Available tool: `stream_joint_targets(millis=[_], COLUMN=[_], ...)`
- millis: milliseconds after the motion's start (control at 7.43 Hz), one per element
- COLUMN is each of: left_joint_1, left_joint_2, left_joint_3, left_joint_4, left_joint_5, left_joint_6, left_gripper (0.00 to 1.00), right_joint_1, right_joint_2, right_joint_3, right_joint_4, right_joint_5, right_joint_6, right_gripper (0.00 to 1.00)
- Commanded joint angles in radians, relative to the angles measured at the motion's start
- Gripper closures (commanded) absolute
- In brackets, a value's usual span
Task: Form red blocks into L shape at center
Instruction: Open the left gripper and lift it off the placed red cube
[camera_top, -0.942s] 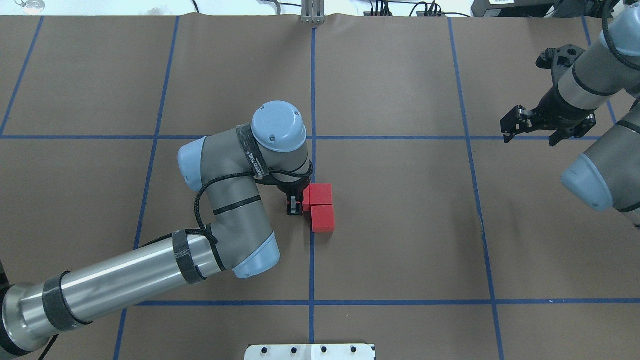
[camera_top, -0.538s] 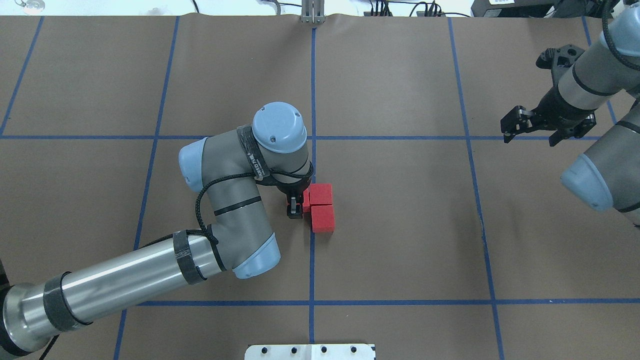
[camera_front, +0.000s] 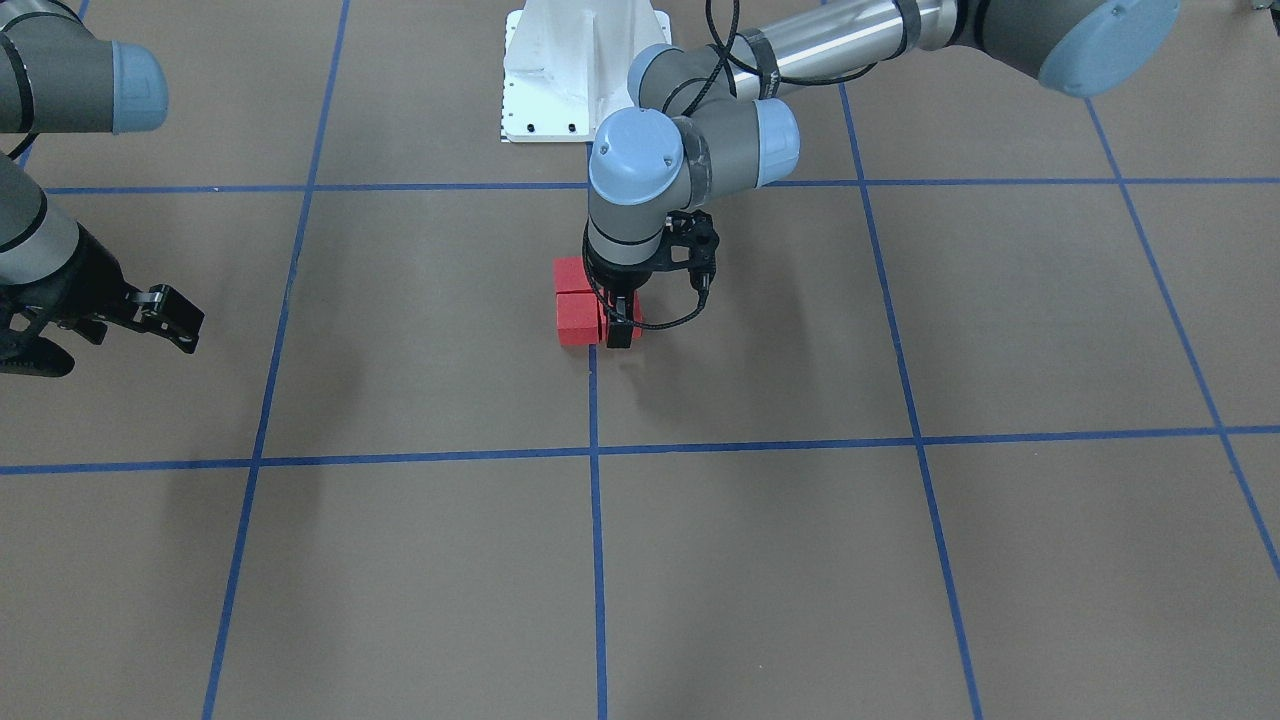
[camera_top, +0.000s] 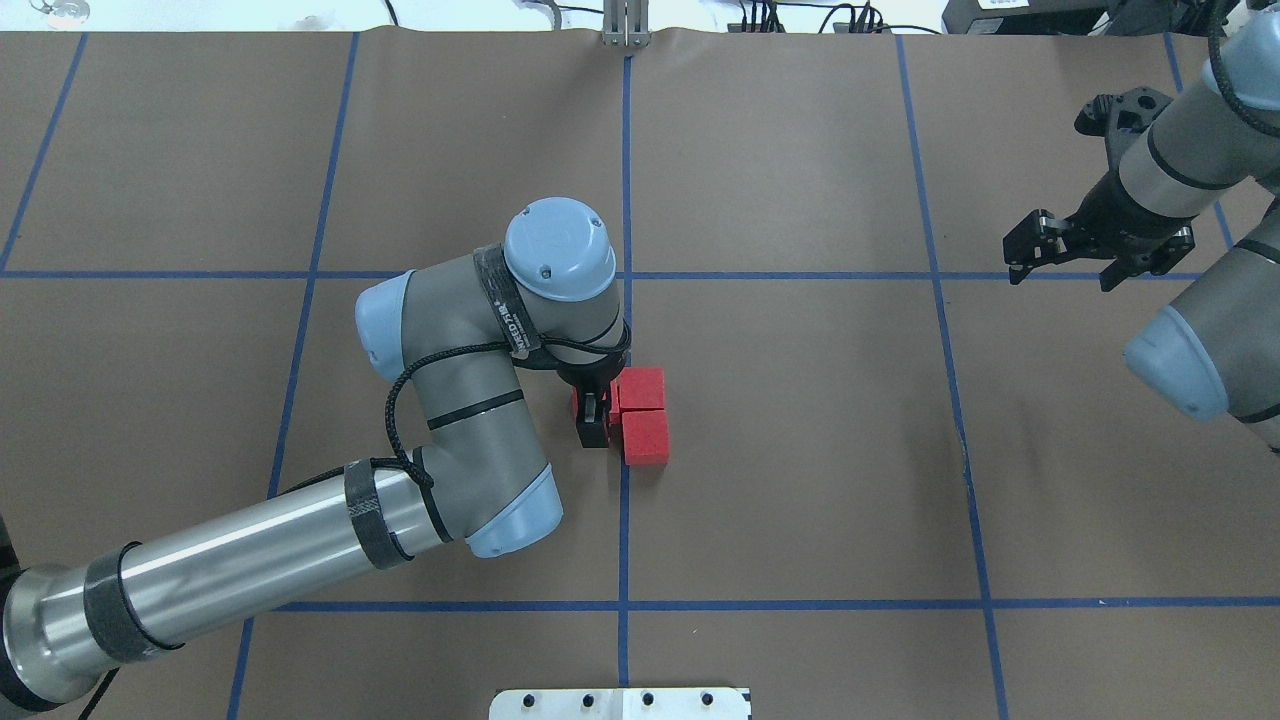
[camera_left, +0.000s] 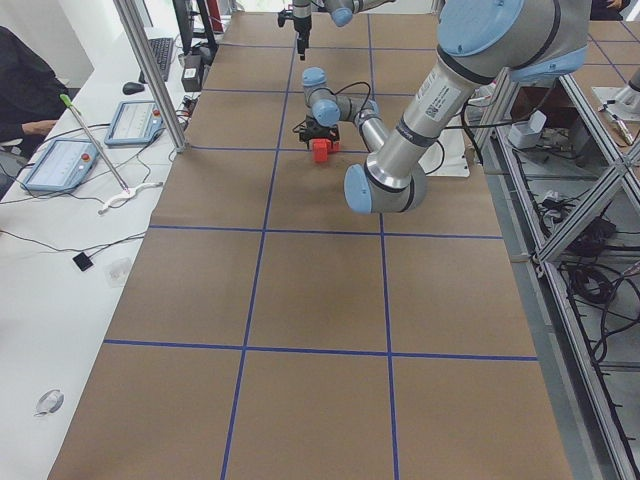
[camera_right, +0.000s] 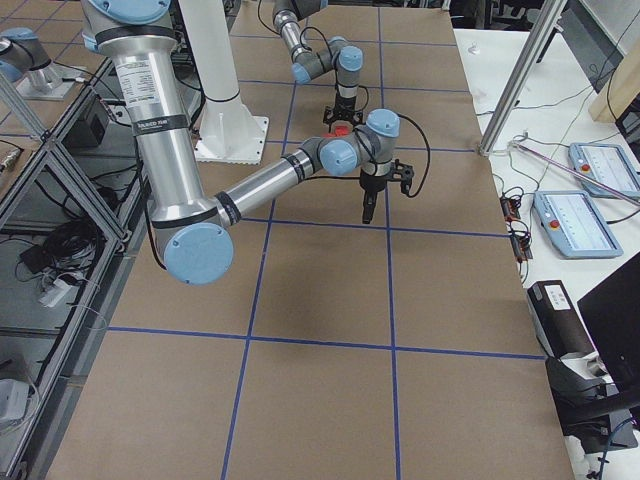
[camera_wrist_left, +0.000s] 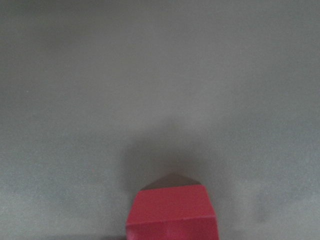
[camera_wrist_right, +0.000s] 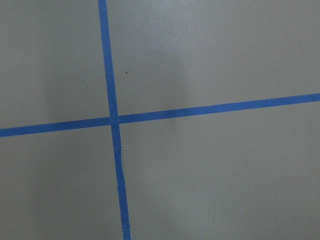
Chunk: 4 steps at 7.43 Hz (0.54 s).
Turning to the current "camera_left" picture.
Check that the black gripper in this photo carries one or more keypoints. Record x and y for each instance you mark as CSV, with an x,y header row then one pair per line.
x,y
316,131
301,23

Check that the red block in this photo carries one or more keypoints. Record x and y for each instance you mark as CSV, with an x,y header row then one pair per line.
x,y
332,146
321,150

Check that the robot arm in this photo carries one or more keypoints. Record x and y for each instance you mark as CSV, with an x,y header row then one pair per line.
x,y
340,11
476,41

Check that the black box with label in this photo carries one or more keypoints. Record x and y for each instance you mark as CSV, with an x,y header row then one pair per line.
x,y
192,75

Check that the black keyboard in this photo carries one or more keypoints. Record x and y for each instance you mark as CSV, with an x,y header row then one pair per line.
x,y
162,48

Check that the far blue teach pendant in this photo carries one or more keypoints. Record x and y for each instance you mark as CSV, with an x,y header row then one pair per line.
x,y
135,123

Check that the blue teach pendant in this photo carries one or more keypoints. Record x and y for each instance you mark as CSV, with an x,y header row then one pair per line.
x,y
63,166
135,123

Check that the black computer mouse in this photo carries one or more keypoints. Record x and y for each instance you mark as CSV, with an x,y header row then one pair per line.
x,y
130,88

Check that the white open box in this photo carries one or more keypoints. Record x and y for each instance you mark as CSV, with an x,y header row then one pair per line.
x,y
526,134

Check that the green tipped metal rod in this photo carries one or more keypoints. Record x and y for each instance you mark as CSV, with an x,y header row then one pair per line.
x,y
77,115

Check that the near blue teach pendant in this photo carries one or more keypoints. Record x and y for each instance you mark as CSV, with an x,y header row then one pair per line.
x,y
63,166

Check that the small black square pad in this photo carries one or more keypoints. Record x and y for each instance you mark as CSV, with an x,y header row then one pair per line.
x,y
82,261

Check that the person in black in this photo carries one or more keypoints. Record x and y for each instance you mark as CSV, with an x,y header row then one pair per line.
x,y
30,94

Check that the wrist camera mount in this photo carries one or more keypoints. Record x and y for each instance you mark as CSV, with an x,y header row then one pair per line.
x,y
307,130
284,16

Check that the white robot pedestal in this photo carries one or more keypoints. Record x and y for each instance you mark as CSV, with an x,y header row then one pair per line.
x,y
447,157

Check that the aluminium frame post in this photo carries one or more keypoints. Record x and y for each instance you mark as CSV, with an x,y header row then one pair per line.
x,y
135,32

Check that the aluminium side frame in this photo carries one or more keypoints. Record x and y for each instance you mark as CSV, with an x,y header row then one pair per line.
x,y
570,206

